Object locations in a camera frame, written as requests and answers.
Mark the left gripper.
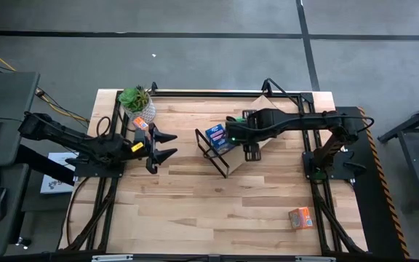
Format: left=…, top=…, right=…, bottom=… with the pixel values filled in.
left=132, top=123, right=178, bottom=175

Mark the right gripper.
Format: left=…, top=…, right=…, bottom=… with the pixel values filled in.
left=226, top=108, right=271, bottom=162

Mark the blue Frosted Flakes cereal box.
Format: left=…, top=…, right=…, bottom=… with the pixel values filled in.
left=204, top=123, right=227, bottom=141
left=211, top=136, right=236, bottom=154

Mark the orange Mini-Wheats cereal box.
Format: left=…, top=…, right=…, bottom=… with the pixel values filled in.
left=288, top=206, right=314, bottom=230
left=132, top=116, right=149, bottom=131

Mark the white triangle-patterned plant pot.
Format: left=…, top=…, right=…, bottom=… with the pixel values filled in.
left=121, top=97, right=156, bottom=123

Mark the white paper sheet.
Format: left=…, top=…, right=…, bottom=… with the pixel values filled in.
left=40, top=151, right=78, bottom=195

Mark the metal desk caster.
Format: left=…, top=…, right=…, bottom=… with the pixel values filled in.
left=15, top=236, right=32, bottom=250

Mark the black hazard-striped floor mat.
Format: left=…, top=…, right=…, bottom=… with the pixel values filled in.
left=335, top=106, right=410, bottom=259

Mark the dark metal stand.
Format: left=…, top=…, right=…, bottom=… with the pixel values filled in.
left=378, top=95, right=419, bottom=205

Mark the wooden shelf with black frame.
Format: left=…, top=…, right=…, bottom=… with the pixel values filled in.
left=194, top=95, right=294, bottom=179

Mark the black aluminium table frame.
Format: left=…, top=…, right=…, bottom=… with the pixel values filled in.
left=58, top=82, right=369, bottom=255

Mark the white metal bracket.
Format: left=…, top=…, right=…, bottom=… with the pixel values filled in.
left=295, top=256, right=337, bottom=262
left=92, top=254, right=134, bottom=262

